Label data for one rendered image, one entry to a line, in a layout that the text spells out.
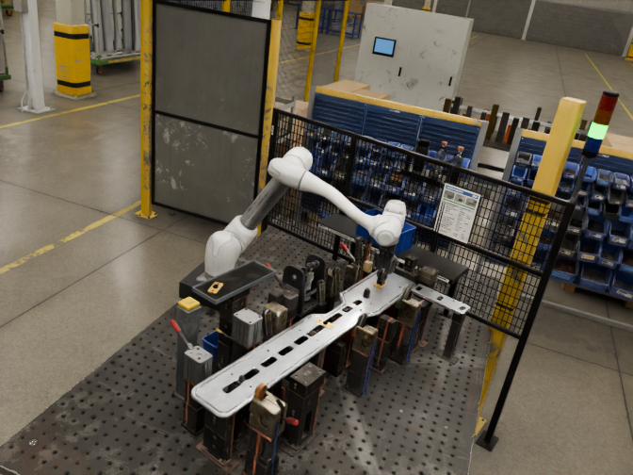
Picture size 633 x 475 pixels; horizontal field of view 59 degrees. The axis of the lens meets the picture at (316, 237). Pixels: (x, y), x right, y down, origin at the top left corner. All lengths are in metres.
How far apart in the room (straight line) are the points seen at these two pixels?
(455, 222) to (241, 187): 2.43
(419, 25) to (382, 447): 7.53
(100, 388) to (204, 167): 2.98
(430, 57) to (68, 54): 5.59
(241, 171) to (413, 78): 4.83
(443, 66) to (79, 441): 7.83
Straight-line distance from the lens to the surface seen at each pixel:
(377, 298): 2.75
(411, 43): 9.25
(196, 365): 2.14
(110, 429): 2.42
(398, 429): 2.52
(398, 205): 2.61
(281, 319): 2.40
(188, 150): 5.23
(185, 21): 5.04
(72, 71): 9.96
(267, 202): 2.97
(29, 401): 3.66
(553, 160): 2.96
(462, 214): 3.13
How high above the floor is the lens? 2.39
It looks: 25 degrees down
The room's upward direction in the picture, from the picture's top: 8 degrees clockwise
